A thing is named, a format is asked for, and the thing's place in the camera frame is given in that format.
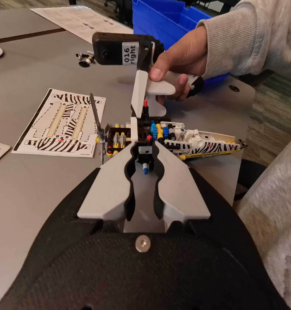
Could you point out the small black white lego assembly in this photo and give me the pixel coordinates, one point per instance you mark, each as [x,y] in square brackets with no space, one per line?
[85,63]

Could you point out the blue plastic bin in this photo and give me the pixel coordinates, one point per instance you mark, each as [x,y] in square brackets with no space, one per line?
[164,19]

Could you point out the person's right forearm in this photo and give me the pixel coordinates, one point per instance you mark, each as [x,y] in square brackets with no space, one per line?
[252,36]

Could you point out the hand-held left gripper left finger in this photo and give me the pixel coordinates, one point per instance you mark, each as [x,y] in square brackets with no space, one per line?
[104,191]

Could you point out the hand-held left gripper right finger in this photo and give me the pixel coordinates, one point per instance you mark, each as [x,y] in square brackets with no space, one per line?
[184,193]

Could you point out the zebra striped sticker sheet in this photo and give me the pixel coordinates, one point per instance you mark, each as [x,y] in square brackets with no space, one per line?
[39,126]

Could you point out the zebra striped lego helicopter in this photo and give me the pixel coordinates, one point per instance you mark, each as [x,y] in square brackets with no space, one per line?
[208,145]

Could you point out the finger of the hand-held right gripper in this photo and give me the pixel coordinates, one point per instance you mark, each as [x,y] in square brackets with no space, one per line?
[138,92]

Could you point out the white printed paper sheet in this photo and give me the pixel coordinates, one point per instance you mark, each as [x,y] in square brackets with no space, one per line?
[87,21]

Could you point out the person's right hand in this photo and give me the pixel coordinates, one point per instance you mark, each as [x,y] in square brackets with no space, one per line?
[184,55]

